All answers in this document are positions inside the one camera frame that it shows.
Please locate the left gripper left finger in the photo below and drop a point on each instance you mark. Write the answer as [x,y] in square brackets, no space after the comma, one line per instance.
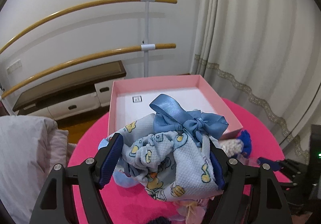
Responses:
[56,202]

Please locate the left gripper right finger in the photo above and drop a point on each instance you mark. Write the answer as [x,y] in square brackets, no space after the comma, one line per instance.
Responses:
[267,202]

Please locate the royal blue knitted item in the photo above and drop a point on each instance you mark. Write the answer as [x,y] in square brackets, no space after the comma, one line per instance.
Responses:
[244,155]

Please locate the bag of white beads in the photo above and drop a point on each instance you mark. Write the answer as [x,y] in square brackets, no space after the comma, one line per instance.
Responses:
[232,147]

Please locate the blue cartoon print cloth pouch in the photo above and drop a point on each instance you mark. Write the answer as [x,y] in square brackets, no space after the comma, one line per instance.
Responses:
[170,149]

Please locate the navy crochet item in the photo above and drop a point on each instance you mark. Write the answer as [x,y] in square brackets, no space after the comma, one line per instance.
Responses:
[160,220]

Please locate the light blue knitted ball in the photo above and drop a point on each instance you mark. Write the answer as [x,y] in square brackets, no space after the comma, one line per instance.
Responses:
[123,176]

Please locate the low brown white cabinet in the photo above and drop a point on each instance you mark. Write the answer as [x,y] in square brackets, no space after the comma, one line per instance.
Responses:
[71,94]

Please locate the cream curtain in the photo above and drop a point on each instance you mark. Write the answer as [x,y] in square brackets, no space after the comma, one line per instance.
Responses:
[264,55]

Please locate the lower wooden ballet barre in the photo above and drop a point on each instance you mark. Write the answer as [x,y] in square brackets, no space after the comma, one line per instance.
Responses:
[87,58]

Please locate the wooden ballet barre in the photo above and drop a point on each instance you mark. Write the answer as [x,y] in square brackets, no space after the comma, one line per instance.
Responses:
[87,58]
[72,9]

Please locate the upper wooden ballet barre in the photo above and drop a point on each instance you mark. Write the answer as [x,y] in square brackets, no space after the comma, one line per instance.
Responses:
[72,9]

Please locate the white wall socket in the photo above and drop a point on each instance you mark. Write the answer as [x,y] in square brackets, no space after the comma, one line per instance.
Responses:
[16,65]

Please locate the white barre stand post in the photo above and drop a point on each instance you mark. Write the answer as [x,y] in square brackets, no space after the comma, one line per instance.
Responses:
[146,34]

